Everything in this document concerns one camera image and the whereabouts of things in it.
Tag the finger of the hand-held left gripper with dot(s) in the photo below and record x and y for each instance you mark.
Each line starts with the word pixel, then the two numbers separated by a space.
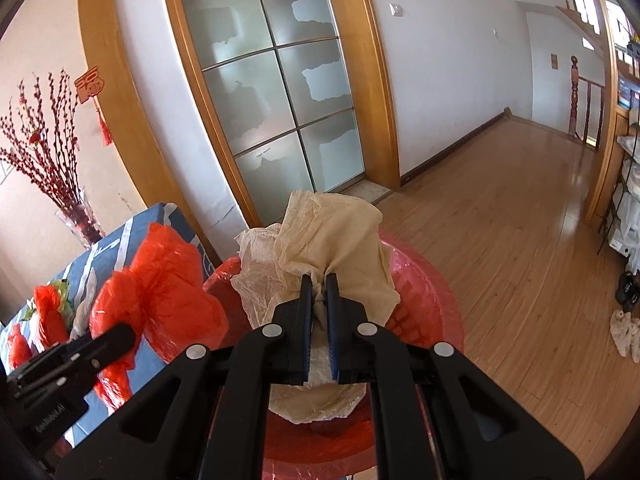
pixel 114 342

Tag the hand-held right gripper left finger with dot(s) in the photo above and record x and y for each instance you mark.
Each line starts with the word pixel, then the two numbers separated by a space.
pixel 305 332

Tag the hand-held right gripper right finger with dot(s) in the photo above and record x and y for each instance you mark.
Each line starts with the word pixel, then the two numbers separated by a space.
pixel 333 332

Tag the large red plastic bag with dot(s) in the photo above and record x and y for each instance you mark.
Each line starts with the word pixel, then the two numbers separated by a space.
pixel 165 285

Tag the red bin with red liner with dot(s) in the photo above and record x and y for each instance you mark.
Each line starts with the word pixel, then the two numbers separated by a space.
pixel 425 300

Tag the small red plastic bag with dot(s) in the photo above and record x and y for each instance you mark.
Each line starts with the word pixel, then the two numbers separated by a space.
pixel 19 348

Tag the red and green plastic bag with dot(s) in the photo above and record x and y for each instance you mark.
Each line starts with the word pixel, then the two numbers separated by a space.
pixel 50 316

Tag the blue striped tablecloth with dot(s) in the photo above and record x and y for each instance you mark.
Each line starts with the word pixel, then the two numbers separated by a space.
pixel 107 255

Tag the glass vase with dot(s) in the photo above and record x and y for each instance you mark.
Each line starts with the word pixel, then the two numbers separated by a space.
pixel 82 225

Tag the red berry branches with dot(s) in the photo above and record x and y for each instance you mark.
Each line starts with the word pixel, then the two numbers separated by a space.
pixel 50 160

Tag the small red lantern ornament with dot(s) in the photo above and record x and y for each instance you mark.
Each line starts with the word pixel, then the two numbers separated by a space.
pixel 35 137

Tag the frosted glass sliding door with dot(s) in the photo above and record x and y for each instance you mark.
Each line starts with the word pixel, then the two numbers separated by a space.
pixel 270 85

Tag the red tasselled hanging ornament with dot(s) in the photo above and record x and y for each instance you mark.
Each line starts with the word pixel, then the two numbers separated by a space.
pixel 90 85

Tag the white slipper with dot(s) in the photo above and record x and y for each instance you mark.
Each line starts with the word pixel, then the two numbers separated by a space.
pixel 625 332

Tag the black shoes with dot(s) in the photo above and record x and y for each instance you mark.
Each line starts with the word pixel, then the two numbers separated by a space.
pixel 627 290

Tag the rack with white bags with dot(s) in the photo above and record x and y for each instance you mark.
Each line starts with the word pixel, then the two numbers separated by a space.
pixel 627 210

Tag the wooden stair railing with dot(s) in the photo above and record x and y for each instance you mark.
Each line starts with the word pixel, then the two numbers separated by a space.
pixel 574 100

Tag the wooden door frame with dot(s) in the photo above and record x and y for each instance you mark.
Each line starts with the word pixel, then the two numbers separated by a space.
pixel 381 85

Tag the wooden wall trim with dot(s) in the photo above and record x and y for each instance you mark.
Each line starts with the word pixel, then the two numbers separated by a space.
pixel 107 85

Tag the white wall light switch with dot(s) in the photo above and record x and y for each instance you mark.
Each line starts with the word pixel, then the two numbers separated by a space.
pixel 396 9

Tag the small wall plaque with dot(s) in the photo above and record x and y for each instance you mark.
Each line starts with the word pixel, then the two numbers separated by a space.
pixel 554 61

